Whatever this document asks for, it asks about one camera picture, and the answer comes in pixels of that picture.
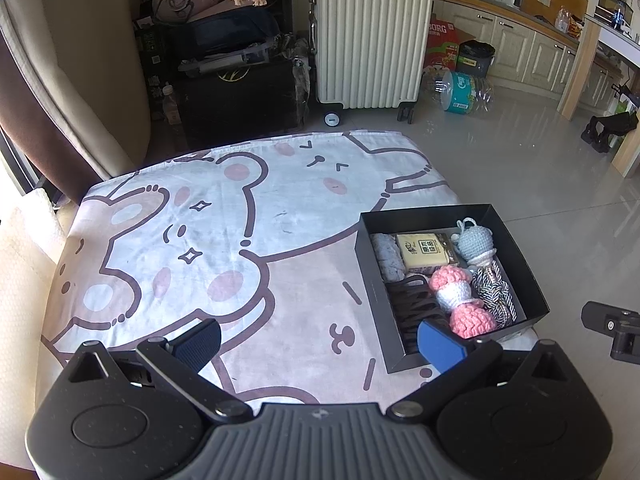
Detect wooden table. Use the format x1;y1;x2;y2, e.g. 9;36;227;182
557;15;640;179

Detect large teal-label water bottle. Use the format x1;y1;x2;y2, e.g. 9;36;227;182
425;71;496;115

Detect black cardboard box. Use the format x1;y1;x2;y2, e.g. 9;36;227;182
355;203;550;375

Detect pale blue lace roll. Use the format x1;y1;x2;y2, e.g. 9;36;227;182
371;232;409;284

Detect grey twisted rope bundle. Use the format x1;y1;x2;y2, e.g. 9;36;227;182
472;260;517;324

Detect black hard case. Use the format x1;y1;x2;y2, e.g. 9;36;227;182
172;60;311;149

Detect black trash bin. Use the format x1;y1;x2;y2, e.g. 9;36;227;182
456;40;497;79

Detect dark fabric bag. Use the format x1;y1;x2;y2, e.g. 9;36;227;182
167;7;281;62

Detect black hair claw clip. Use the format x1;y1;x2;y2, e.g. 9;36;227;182
387;275;449;356

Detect grey-blue crochet toy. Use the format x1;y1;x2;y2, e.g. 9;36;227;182
451;217;497;267

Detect cream kitchen cabinets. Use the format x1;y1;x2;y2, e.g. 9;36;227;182
432;0;626;107

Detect red cardboard box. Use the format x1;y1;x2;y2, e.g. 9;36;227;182
424;12;464;74

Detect yellow tissue pack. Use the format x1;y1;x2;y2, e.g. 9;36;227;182
395;230;460;276

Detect pink crochet toy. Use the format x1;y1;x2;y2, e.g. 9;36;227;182
428;266;496;341

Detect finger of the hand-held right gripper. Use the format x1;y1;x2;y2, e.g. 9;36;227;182
581;301;640;361

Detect brown curtain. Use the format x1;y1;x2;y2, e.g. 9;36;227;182
0;10;102;197

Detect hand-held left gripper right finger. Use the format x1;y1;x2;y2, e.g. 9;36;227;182
387;318;577;422

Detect small clear plastic bottle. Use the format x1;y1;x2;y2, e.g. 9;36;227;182
161;85;182;126

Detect beige curtain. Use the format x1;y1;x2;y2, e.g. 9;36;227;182
0;0;154;182

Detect white ribbed suitcase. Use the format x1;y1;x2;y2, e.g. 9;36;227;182
307;0;435;127

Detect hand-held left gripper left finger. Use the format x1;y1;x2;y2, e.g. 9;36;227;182
64;318;254;422

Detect cartoon bear printed blanket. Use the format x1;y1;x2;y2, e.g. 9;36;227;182
40;130;540;409

